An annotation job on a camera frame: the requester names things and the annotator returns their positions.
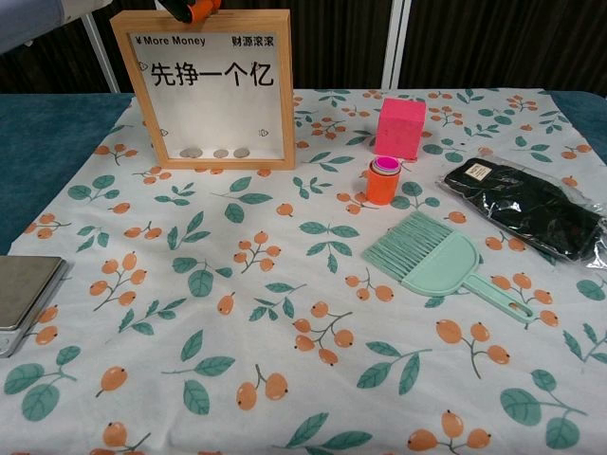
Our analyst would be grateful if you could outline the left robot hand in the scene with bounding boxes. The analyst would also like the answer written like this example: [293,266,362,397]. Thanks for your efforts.
[158,0,222,24]

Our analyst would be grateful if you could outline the floral print tablecloth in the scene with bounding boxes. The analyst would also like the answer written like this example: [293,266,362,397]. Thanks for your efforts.
[0,87,607,455]

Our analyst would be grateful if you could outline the orange nested cup stack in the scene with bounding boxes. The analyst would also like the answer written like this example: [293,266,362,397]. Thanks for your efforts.
[365,155,403,208]

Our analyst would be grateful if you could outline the silver digital scale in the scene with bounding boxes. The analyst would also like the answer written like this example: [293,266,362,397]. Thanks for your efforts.
[0,255,72,359]

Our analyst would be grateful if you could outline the pink foam cube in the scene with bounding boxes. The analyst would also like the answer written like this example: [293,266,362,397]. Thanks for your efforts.
[373,98,427,162]

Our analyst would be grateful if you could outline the black socks in plastic bag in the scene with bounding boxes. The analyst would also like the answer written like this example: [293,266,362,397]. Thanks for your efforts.
[435,150,607,274]

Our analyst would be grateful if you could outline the white partition post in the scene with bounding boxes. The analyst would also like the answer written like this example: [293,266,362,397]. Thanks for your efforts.
[83,13,120,94]
[380,0,412,90]

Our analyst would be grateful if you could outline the mint green brush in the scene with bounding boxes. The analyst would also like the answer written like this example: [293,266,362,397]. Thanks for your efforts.
[360,209,457,281]

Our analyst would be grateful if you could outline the wooden frame money box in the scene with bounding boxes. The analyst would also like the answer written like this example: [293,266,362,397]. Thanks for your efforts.
[110,8,298,171]

